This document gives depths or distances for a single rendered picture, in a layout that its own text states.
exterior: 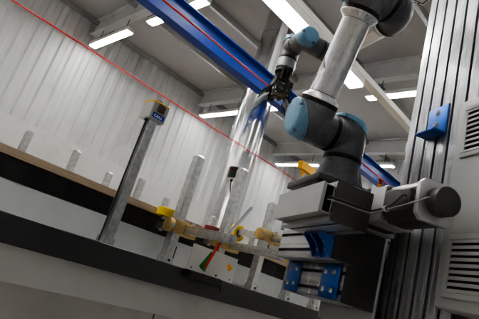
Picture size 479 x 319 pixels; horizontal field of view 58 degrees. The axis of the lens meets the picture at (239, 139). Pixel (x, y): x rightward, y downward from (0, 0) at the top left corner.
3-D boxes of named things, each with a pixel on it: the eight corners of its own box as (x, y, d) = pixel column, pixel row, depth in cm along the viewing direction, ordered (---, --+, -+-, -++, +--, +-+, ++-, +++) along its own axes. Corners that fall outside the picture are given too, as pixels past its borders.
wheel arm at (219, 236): (234, 247, 147) (237, 235, 148) (227, 244, 145) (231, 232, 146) (160, 231, 178) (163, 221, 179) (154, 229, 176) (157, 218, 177)
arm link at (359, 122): (370, 163, 129) (378, 122, 133) (333, 147, 125) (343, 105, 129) (346, 169, 140) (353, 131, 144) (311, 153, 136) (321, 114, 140)
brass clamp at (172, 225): (196, 241, 166) (199, 228, 168) (169, 231, 158) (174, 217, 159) (186, 238, 170) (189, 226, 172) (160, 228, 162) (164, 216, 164)
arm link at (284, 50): (291, 29, 169) (281, 38, 177) (284, 53, 166) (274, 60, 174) (308, 38, 172) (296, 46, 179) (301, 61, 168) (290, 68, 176)
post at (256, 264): (250, 309, 188) (278, 204, 203) (245, 307, 186) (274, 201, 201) (244, 307, 191) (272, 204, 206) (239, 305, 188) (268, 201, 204)
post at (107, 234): (112, 246, 143) (159, 123, 157) (100, 241, 139) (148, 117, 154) (106, 243, 146) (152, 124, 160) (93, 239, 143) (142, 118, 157)
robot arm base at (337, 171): (371, 194, 124) (377, 162, 127) (324, 176, 121) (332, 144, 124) (344, 200, 138) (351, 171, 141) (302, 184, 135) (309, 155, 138)
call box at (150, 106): (163, 127, 156) (170, 107, 159) (148, 117, 152) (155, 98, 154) (152, 127, 161) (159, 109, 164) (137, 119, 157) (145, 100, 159)
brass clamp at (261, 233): (280, 246, 201) (282, 236, 203) (261, 238, 193) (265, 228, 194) (269, 245, 206) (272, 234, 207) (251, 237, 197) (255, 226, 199)
